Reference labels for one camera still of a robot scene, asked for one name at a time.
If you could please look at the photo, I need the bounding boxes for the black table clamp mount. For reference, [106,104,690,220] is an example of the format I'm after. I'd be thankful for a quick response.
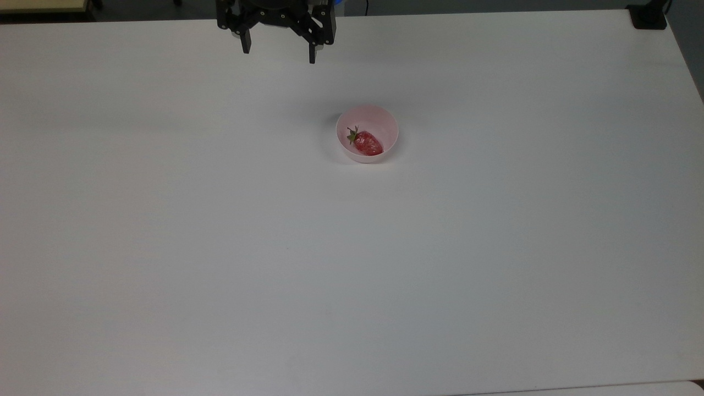
[626,0,673,30]

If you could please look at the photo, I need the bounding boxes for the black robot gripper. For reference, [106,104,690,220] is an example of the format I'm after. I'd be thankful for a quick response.
[216,0,337,65]

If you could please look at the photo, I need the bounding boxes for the pink plastic bowl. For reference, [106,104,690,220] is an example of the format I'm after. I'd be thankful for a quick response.
[335,104,399,164]

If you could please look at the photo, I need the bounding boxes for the red strawberry with green leaves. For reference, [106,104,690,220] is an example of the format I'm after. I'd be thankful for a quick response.
[346,126,384,157]

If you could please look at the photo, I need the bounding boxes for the light wooden side table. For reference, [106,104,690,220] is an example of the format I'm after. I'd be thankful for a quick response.
[0,0,92,15]

